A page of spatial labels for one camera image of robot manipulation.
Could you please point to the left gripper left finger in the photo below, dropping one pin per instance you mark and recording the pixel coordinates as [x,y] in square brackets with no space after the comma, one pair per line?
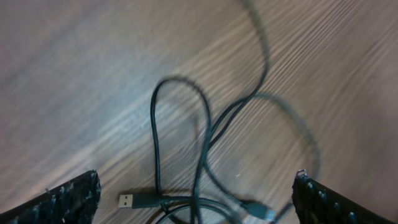
[75,201]

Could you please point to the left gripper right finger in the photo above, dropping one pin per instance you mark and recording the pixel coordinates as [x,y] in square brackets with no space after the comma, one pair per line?
[316,204]

